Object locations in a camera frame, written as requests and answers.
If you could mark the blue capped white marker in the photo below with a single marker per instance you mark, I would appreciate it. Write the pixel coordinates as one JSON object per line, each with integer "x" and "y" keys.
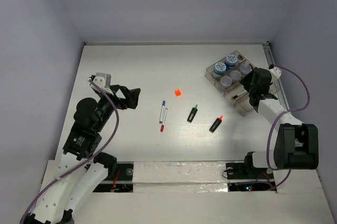
{"x": 162, "y": 111}

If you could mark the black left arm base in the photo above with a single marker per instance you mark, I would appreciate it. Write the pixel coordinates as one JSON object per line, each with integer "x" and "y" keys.
{"x": 120, "y": 181}

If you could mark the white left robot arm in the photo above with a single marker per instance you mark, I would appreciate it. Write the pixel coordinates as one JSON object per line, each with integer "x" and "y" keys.
{"x": 82, "y": 165}

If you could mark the clear plastic organizer tray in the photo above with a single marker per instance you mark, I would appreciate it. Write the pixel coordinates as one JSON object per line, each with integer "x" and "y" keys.
{"x": 242, "y": 104}

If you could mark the green highlighter black body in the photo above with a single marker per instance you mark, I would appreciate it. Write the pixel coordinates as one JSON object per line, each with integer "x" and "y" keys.
{"x": 192, "y": 113}

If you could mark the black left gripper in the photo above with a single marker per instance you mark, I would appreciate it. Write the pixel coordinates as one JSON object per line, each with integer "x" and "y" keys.
{"x": 131, "y": 96}

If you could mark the red capped white marker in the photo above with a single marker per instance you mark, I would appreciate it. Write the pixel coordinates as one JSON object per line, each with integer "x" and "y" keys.
{"x": 163, "y": 120}

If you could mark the orange highlighter black body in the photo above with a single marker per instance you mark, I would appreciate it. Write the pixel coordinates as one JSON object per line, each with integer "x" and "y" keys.
{"x": 216, "y": 124}

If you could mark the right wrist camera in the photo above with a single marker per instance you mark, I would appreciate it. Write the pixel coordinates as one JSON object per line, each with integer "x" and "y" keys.
{"x": 275, "y": 73}

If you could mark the blue cleaning gel jar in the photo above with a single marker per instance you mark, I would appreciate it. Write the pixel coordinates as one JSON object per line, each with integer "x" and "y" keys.
{"x": 218, "y": 69}
{"x": 230, "y": 61}

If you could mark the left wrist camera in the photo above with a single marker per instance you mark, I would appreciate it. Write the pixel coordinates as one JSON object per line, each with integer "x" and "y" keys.
{"x": 102, "y": 80}

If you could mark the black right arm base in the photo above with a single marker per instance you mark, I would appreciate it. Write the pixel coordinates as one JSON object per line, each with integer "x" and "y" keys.
{"x": 241, "y": 178}

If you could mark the orange highlighter cap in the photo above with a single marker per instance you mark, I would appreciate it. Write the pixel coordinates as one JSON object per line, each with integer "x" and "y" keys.
{"x": 177, "y": 92}

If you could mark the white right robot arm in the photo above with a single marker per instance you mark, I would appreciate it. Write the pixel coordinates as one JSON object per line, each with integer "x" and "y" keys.
{"x": 291, "y": 143}

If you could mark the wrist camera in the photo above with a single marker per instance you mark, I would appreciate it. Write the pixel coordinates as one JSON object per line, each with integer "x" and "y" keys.
{"x": 102, "y": 80}
{"x": 275, "y": 73}

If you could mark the clear jar of clips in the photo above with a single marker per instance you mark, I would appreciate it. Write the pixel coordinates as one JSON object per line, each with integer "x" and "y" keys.
{"x": 226, "y": 82}
{"x": 245, "y": 69}
{"x": 235, "y": 76}

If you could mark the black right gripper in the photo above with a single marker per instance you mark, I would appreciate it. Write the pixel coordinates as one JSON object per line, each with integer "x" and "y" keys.
{"x": 246, "y": 80}

